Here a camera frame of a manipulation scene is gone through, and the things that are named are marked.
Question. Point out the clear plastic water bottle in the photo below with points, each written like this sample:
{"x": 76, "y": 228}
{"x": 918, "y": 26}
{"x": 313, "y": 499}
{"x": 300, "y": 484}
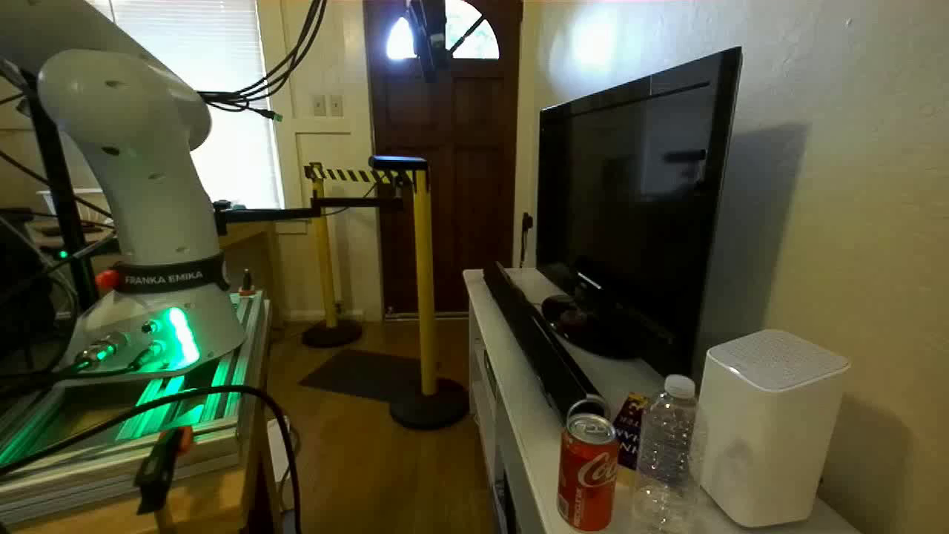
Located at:
{"x": 664, "y": 447}

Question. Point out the black vertical stand pole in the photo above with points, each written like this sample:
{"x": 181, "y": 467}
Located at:
{"x": 59, "y": 197}

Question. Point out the black stereo camera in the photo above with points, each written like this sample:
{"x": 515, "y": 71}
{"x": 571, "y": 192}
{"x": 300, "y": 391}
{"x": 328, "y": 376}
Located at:
{"x": 397, "y": 163}

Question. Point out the dark snack packet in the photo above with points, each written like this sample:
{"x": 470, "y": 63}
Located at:
{"x": 630, "y": 433}

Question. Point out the white light switch plate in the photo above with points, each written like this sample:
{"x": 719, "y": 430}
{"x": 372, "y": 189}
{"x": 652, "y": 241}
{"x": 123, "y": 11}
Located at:
{"x": 328, "y": 106}

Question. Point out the aluminium robot mounting platform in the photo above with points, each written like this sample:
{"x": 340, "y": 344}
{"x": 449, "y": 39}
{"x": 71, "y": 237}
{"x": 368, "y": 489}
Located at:
{"x": 178, "y": 418}

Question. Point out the white television cabinet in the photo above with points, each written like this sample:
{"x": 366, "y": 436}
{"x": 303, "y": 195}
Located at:
{"x": 515, "y": 418}

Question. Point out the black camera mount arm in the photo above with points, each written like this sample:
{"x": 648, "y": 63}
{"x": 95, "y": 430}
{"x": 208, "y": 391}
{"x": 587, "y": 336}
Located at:
{"x": 285, "y": 210}

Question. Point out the long black soundbar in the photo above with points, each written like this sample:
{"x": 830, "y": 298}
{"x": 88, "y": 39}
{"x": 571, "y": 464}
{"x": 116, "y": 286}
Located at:
{"x": 538, "y": 344}

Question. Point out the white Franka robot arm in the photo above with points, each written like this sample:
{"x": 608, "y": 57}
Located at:
{"x": 150, "y": 180}

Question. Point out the bright window with blinds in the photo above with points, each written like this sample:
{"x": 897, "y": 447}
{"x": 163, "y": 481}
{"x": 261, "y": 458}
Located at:
{"x": 237, "y": 60}

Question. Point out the yellow black striped barrier belt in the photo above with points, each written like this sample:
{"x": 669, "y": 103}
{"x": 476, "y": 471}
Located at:
{"x": 346, "y": 176}

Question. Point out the yellow stanchion post black base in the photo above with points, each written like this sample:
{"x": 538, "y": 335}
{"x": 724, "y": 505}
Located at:
{"x": 328, "y": 269}
{"x": 424, "y": 298}

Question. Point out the brown wooden door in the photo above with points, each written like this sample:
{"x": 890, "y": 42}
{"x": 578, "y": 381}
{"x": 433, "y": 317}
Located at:
{"x": 445, "y": 149}

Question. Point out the red soda can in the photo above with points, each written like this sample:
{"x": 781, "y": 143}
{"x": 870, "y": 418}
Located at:
{"x": 587, "y": 477}

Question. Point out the black orange clamp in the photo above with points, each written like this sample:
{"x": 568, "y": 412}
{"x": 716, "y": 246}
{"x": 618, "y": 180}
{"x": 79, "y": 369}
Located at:
{"x": 159, "y": 471}

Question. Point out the white box speaker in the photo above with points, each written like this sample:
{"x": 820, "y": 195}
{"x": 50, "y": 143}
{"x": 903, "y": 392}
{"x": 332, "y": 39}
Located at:
{"x": 771, "y": 436}

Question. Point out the black flat screen television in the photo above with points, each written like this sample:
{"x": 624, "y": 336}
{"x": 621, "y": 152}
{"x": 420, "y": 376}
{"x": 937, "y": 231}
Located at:
{"x": 641, "y": 180}

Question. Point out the red round knob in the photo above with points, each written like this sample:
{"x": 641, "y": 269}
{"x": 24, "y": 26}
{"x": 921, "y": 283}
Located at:
{"x": 107, "y": 281}

